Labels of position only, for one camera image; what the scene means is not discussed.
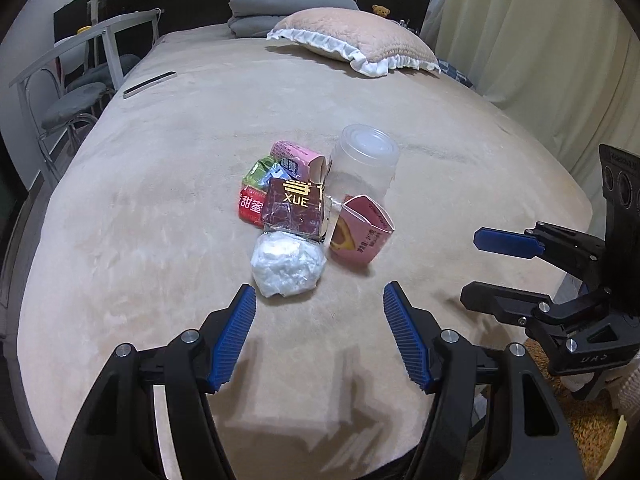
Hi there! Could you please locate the cream curtain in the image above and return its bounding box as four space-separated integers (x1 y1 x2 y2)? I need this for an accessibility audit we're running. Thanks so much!
423 0 639 205

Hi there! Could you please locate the clear plastic lidded container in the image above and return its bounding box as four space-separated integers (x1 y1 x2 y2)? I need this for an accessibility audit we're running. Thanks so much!
326 124 400 204

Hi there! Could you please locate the grey cushioned chair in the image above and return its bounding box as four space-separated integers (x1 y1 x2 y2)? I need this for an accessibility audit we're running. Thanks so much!
25 67 108 181

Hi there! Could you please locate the dark red XUE package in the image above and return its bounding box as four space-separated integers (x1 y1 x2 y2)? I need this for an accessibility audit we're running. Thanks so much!
262 178 324 240

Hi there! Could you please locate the black camera box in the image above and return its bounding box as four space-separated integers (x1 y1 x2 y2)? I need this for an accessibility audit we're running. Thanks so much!
599 144 639 245

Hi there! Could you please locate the small teddy bear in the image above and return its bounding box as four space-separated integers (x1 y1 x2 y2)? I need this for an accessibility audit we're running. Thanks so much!
372 4 390 18

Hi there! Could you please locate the beige bed blanket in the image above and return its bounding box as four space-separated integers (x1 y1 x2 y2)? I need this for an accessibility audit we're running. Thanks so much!
17 29 591 479

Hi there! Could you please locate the pink carton box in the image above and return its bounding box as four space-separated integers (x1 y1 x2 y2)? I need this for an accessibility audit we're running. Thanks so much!
330 194 395 266

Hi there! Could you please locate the pink small box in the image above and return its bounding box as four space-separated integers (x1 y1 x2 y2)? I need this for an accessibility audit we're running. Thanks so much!
270 140 326 184

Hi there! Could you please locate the black smartphone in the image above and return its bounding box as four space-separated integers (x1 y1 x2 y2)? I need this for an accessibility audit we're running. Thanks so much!
122 70 177 99

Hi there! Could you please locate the pink frilled pillow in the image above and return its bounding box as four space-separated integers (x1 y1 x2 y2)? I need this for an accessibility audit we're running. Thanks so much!
267 8 440 78

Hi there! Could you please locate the white plastic bag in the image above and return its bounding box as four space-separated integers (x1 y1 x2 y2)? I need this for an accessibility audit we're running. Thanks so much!
250 231 326 298

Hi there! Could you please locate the green red snack wrapper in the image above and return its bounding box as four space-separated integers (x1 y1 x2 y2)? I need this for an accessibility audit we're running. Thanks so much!
238 155 277 228

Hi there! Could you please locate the grey folded blanket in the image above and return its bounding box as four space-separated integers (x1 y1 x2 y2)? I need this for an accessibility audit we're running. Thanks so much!
227 0 358 38

